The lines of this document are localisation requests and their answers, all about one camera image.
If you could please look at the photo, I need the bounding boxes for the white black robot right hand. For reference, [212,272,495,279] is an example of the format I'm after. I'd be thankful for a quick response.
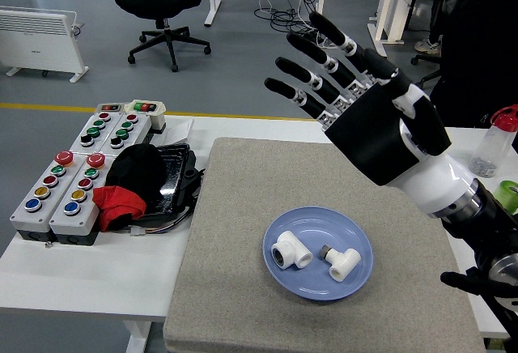
[263,11,481,219]

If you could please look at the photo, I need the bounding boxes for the white tee pipe threaded stub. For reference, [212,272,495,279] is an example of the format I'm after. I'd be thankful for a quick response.
[319,245,362,282]

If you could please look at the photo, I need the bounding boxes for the blue round plate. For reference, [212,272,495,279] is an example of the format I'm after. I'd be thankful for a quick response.
[262,206,374,302]

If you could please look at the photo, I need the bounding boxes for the clear bottle red cap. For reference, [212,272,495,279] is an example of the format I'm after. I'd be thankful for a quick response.
[469,104,518,179]

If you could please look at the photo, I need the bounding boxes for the person in black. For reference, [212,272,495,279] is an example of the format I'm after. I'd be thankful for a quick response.
[428,0,518,130]

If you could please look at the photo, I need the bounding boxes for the green tape roll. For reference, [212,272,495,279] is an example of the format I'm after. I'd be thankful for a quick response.
[497,180,518,213]

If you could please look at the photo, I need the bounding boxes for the grey-brown mat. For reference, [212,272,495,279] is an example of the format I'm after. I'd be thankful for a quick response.
[163,137,486,353]

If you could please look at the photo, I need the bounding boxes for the white paper sheet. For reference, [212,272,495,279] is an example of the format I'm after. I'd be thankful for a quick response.
[163,117,195,146]

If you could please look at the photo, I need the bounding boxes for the black glossy tray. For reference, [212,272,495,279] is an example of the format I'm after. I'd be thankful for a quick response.
[137,143,206,225]

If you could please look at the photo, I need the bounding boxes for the black cloth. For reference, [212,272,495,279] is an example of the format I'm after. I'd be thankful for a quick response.
[104,144,168,208]

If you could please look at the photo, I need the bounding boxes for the four-button control box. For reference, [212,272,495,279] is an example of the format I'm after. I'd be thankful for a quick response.
[98,113,153,156]
[69,111,122,155]

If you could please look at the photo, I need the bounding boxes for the red cloth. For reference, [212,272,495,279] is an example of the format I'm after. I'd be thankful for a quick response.
[91,185,147,232]

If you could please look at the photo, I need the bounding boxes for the white table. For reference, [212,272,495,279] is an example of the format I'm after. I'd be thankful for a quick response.
[0,114,518,353]

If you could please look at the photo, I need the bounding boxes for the five-button control box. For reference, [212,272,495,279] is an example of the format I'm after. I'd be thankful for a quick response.
[8,151,76,243]
[48,153,107,246]

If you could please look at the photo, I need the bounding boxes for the white panel heater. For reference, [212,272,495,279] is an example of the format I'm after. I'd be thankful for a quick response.
[0,6,91,84]

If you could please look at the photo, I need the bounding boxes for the white desk frame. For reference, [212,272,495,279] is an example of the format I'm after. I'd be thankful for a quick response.
[367,0,427,61]

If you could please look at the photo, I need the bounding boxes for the black floor cable tangle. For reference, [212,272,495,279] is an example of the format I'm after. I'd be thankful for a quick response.
[253,0,345,49]

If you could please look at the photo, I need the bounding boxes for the cream switch box green red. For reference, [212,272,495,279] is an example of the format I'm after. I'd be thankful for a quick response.
[123,100,168,132]

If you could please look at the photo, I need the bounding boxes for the coloured wire bundle white plug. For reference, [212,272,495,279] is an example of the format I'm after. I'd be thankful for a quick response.
[121,213,193,238]

